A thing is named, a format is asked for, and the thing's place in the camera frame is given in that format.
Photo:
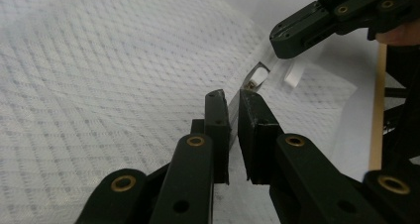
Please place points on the white mesh laundry bag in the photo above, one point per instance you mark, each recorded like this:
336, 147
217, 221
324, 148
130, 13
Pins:
99, 68

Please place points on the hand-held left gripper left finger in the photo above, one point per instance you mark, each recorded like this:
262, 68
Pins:
218, 138

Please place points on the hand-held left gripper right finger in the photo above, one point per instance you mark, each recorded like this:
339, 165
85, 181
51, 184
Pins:
261, 144

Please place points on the wooden table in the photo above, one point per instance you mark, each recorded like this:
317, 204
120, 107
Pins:
377, 118

